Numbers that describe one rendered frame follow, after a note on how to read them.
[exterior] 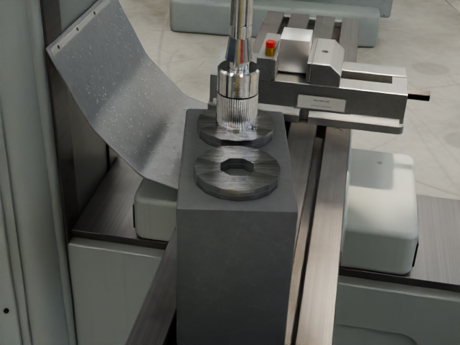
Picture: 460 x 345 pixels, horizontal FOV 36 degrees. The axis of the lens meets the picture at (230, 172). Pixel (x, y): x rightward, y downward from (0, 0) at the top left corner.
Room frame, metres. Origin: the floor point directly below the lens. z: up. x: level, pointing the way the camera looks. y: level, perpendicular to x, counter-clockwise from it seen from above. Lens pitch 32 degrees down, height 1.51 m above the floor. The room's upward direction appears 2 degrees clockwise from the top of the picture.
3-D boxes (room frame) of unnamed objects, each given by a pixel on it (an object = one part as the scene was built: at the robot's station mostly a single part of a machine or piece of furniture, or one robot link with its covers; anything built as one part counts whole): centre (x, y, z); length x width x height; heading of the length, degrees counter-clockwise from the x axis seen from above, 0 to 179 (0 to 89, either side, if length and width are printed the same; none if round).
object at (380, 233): (1.12, -0.10, 0.79); 0.50 x 0.35 x 0.12; 81
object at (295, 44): (1.20, -0.11, 1.03); 0.06 x 0.05 x 0.06; 171
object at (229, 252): (0.68, -0.01, 1.03); 0.22 x 0.12 x 0.20; 2
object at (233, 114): (0.73, 0.00, 1.16); 0.05 x 0.05 x 0.06
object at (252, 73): (0.73, 0.00, 1.19); 0.05 x 0.05 x 0.01
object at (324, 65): (1.19, -0.16, 1.02); 0.12 x 0.06 x 0.04; 171
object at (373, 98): (1.19, -0.14, 0.98); 0.35 x 0.15 x 0.11; 81
